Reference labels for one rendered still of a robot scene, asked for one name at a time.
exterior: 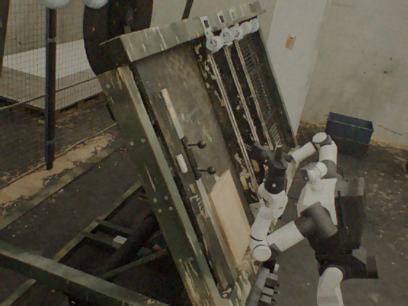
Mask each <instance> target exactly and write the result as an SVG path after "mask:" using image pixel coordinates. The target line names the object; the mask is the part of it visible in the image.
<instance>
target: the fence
mask: <svg viewBox="0 0 408 306"><path fill-rule="evenodd" d="M164 92H166V93H167V95H168V98H169V100H170V103H167V101H166V100H165V95H164ZM154 96H155V98H156V100H157V105H158V107H159V109H160V112H161V114H162V116H163V119H164V121H165V125H166V128H167V129H168V132H169V134H170V137H171V139H172V143H173V145H174V148H175V150H176V152H177V154H181V155H182V157H183V158H184V161H185V163H186V166H187V171H186V173H185V174H186V177H187V181H188V183H189V186H190V188H191V190H192V194H194V195H200V198H201V202H202V204H203V207H204V209H202V210H201V212H200V213H201V217H202V219H203V222H204V224H205V227H206V229H207V231H208V236H209V238H210V239H211V242H212V244H213V247H214V249H215V252H216V255H217V258H218V260H219V263H220V265H221V267H222V269H223V273H224V276H225V278H226V280H227V282H228V283H236V281H237V279H238V274H237V272H236V269H235V267H234V264H233V263H232V260H231V258H230V253H229V251H228V249H227V246H226V244H225V242H224V238H223V235H222V233H221V230H220V229H219V225H218V224H217V221H216V217H215V215H214V212H213V209H212V207H211V204H210V202H209V201H208V196H207V194H206V192H205V188H204V187H203V184H202V181H201V178H200V180H197V181H196V180H195V177H194V173H193V171H192V168H191V165H190V164H189V161H188V159H187V154H186V152H185V151H184V148H183V145H182V143H181V140H180V139H181V138H182V137H183V136H184V134H183V131H182V129H181V126H180V124H179V120H178V117H177V116H176V117H175V118H174V119H173V118H172V114H171V112H170V109H169V108H170V107H172V109H173V112H174V114H175V115H176V113H175V111H174V108H173V106H172V102H171V99H170V97H169V94H168V92H167V90H166V88H165V89H163V90H159V91H157V92H156V93H154Z"/></svg>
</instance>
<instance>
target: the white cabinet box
mask: <svg viewBox="0 0 408 306"><path fill-rule="evenodd" d="M331 1H332V0H276V3H275V9H274V15H273V19H272V25H271V28H270V34H269V37H268V41H267V50H268V52H269V55H270V58H271V61H272V64H273V67H274V71H275V75H276V77H277V80H278V84H279V85H280V89H281V94H282V96H283V99H284V102H285V105H286V108H287V111H288V113H289V119H290V121H291V125H292V127H293V129H294V133H295V135H296V133H297V129H298V126H299V121H300V118H301V116H302V111H303V106H304V102H305V99H306V95H307V91H308V88H309V85H310V78H311V75H312V72H313V68H314V65H315V60H316V58H317V55H318V48H319V44H320V42H321V37H322V34H323V30H324V27H325V25H326V17H327V14H328V11H329V7H330V4H331Z"/></svg>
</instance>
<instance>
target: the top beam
mask: <svg viewBox="0 0 408 306"><path fill-rule="evenodd" d="M230 9H234V12H235V15H236V18H237V19H238V18H240V17H244V16H246V15H250V14H252V13H254V12H259V11H262V9H261V7H260V4H259V1H255V2H252V3H250V4H245V5H239V6H236V7H231V8H229V9H223V10H221V11H218V12H223V16H224V19H225V22H229V21H231V20H230V14H229V12H228V10H230ZM216 13H217V12H210V13H208V14H204V15H200V16H197V17H192V18H189V19H186V20H179V21H176V22H172V23H168V24H165V25H160V26H157V27H151V28H147V29H144V30H141V31H136V32H133V33H130V34H123V35H120V36H117V37H115V38H113V39H111V40H108V41H107V42H103V43H100V44H99V47H100V49H101V52H102V53H103V56H104V57H105V60H106V64H107V66H108V68H109V70H110V71H111V70H114V69H115V68H119V67H120V66H123V65H125V64H128V63H133V62H135V61H136V60H140V59H142V58H145V57H146V56H150V55H153V54H156V53H159V52H161V51H163V50H166V49H170V48H172V47H175V46H177V45H180V44H182V43H184V42H189V41H191V40H193V39H196V38H199V37H201V36H203V35H205V32H204V30H203V27H202V25H201V21H200V17H203V16H206V15H207V17H208V22H209V24H210V27H211V30H213V32H215V31H214V29H213V27H216V26H218V25H219V21H218V19H217V16H216Z"/></svg>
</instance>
